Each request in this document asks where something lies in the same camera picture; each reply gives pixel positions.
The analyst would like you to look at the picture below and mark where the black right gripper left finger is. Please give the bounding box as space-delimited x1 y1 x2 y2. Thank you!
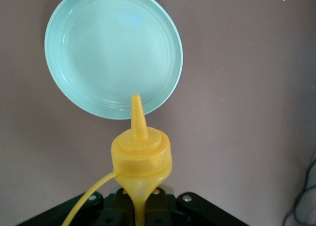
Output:
18 188 136 226

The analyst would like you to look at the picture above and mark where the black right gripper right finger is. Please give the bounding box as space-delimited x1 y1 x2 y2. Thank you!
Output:
144 188 250 226

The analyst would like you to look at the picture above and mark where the yellow mustard squeeze bottle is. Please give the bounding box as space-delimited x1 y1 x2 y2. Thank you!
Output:
61 94 172 226

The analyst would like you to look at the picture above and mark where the mint green plate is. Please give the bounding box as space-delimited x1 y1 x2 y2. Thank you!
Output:
44 0 184 120

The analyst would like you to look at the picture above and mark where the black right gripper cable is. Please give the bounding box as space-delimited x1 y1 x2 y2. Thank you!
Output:
282 151 316 226

